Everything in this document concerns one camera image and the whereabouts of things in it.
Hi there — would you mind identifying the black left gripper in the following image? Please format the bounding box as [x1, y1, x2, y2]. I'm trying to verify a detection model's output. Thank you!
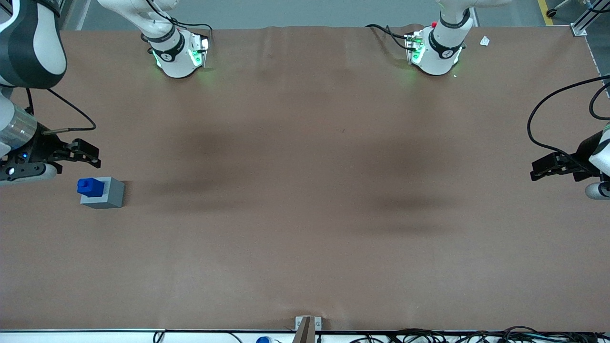
[530, 131, 605, 182]

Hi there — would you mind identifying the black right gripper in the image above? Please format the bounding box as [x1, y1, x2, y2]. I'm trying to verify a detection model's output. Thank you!
[23, 124, 102, 169]

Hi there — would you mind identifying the blue plastic part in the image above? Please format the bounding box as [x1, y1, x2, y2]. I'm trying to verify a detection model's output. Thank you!
[77, 178, 106, 198]

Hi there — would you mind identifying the gray square base block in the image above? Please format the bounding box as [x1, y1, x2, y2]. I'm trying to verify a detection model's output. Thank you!
[80, 177, 125, 210]

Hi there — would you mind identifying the brown table cover sheet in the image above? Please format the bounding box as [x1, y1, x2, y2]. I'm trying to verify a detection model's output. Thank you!
[0, 24, 610, 332]

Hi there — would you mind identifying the black right arm gripper cable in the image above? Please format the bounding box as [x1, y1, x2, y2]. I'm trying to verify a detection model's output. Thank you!
[26, 88, 97, 135]

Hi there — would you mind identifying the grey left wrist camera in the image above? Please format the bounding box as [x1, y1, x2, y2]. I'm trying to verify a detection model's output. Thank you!
[585, 181, 610, 200]

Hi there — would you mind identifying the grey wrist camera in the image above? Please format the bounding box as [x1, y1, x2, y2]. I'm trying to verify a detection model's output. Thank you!
[0, 161, 58, 185]
[585, 181, 610, 200]

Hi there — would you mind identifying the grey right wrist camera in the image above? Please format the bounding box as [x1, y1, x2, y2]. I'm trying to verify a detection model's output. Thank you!
[0, 161, 58, 185]

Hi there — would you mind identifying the long black left arm cable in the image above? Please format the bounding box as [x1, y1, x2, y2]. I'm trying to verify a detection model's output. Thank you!
[527, 75, 610, 167]

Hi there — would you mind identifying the looped black left arm cable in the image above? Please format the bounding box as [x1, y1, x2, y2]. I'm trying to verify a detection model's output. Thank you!
[589, 81, 610, 121]

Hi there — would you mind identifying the aluminium frame post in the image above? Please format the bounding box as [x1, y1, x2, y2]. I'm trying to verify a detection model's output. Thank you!
[571, 0, 610, 37]

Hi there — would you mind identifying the black right arm base cable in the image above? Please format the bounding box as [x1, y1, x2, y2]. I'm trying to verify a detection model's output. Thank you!
[145, 0, 214, 48]

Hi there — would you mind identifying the black arm base cable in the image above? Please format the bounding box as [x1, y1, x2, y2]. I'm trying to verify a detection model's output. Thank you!
[145, 0, 214, 48]
[366, 24, 416, 51]

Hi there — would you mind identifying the black tangled cable bundle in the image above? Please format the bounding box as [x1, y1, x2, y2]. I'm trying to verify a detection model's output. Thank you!
[350, 326, 610, 343]

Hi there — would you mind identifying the black left arm base cable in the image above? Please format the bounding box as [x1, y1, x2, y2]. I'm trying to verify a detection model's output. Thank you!
[366, 24, 416, 51]

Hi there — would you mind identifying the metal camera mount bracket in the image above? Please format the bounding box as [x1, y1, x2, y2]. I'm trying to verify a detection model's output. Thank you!
[293, 315, 323, 343]

